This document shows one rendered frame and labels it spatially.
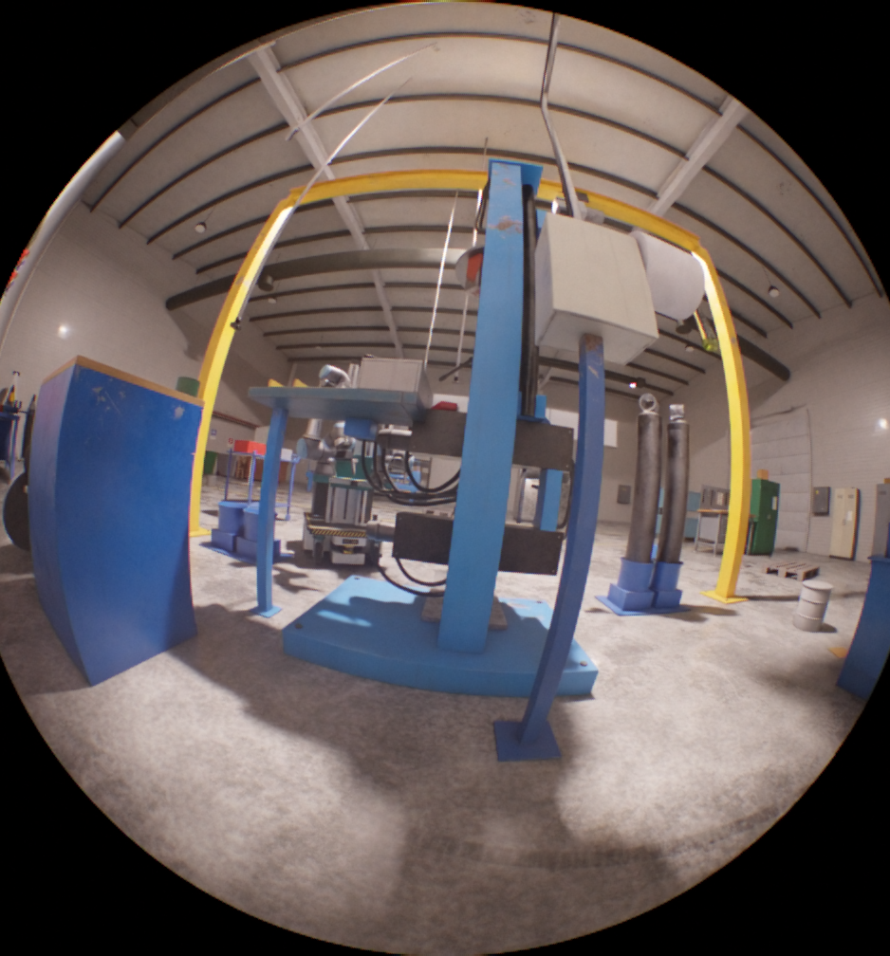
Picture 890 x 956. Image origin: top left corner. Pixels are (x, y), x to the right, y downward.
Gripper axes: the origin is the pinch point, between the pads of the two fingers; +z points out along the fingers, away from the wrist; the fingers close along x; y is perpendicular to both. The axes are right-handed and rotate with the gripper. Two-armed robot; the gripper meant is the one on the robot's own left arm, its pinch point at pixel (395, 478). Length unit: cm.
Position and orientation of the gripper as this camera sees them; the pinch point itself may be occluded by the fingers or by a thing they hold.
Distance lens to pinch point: 201.4
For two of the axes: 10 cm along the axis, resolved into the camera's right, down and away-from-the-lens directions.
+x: 9.1, 2.4, 3.3
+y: 4.0, -3.8, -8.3
